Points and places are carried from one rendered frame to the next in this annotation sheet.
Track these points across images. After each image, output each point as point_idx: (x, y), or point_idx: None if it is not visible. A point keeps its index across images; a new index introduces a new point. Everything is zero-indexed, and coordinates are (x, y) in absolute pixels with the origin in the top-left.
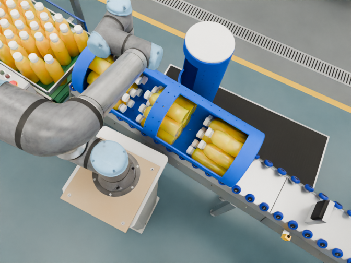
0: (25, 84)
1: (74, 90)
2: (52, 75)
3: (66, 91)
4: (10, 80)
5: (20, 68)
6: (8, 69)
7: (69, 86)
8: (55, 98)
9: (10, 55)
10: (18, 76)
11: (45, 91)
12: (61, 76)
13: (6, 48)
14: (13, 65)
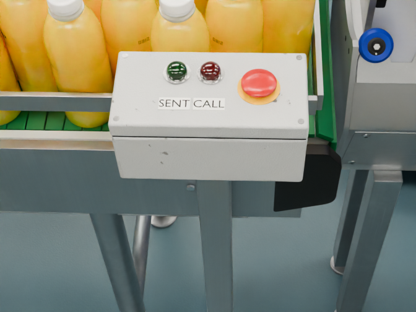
0: (302, 65)
1: (389, 51)
2: (295, 33)
3: (329, 93)
4: (232, 78)
5: (190, 49)
6: (184, 52)
7: (355, 54)
8: (319, 129)
9: (104, 40)
10: (247, 54)
11: (308, 101)
12: (316, 31)
13: (92, 12)
14: (109, 88)
